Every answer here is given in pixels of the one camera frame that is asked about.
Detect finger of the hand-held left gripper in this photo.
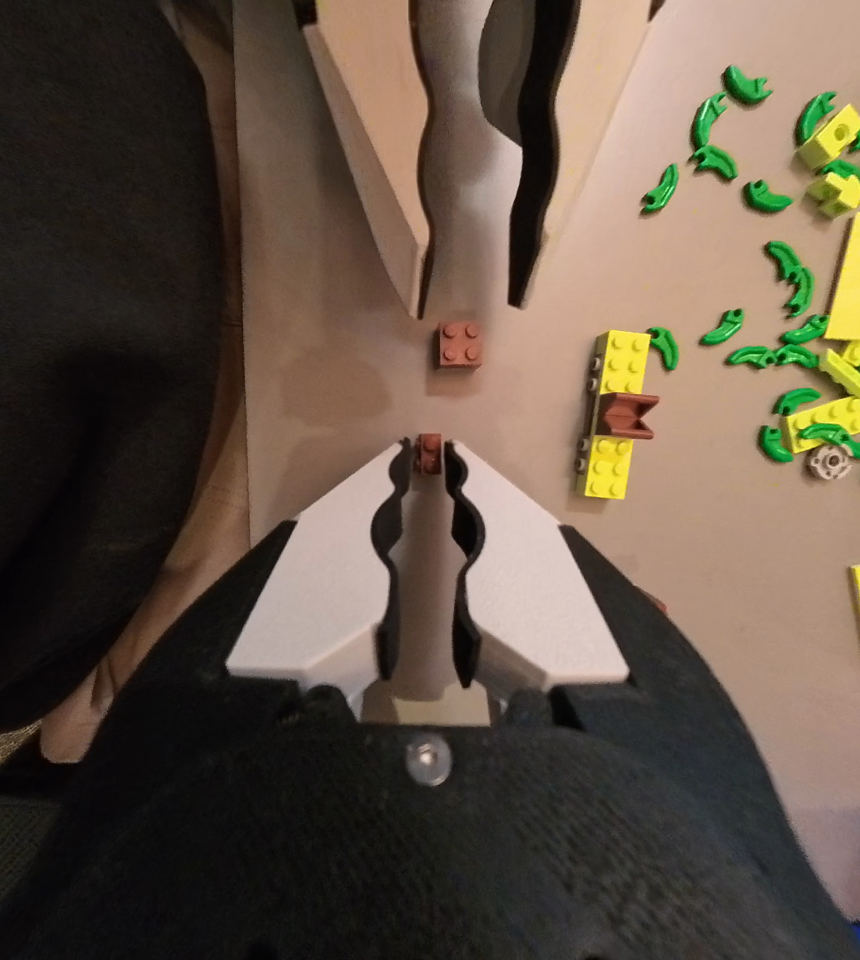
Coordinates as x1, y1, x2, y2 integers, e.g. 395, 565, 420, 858
301, 0, 438, 322
477, 0, 667, 310

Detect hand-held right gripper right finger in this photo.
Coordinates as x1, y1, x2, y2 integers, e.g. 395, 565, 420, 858
443, 439, 632, 710

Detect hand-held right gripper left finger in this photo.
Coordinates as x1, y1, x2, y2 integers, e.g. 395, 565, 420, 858
226, 439, 412, 710

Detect yellow and brown lego assembly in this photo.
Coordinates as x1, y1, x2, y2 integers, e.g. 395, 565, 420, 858
576, 330, 652, 500

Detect person's black clothing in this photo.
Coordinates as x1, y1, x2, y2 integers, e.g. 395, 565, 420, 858
0, 0, 224, 732

